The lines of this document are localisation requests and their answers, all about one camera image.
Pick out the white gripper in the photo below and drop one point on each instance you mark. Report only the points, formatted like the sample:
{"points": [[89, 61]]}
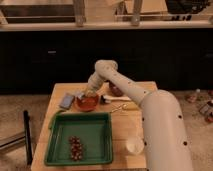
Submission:
{"points": [[95, 82]]}

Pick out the white plastic cup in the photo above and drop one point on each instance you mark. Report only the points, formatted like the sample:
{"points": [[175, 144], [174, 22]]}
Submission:
{"points": [[134, 145]]}

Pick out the grey towel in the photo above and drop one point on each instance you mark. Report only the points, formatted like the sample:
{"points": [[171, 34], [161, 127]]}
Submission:
{"points": [[80, 95]]}

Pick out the black chair frame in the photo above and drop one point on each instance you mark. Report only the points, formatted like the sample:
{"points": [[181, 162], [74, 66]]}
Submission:
{"points": [[22, 137]]}

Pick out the white handled brush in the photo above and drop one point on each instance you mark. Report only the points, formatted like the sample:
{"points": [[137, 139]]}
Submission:
{"points": [[109, 99]]}

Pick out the blue grey sponge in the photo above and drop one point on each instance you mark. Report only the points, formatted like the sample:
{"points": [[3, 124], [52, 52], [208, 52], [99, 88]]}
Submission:
{"points": [[67, 101]]}

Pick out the dark red bowl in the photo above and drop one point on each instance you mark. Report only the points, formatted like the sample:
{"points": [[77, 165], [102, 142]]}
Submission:
{"points": [[115, 91]]}

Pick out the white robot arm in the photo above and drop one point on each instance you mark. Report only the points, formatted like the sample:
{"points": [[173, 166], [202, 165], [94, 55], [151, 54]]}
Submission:
{"points": [[165, 137]]}

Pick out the red grapes bunch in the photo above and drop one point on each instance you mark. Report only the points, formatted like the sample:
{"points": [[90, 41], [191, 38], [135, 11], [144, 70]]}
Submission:
{"points": [[76, 148]]}

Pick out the green plastic tray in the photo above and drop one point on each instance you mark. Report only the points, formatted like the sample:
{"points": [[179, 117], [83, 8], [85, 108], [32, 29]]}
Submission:
{"points": [[94, 130]]}

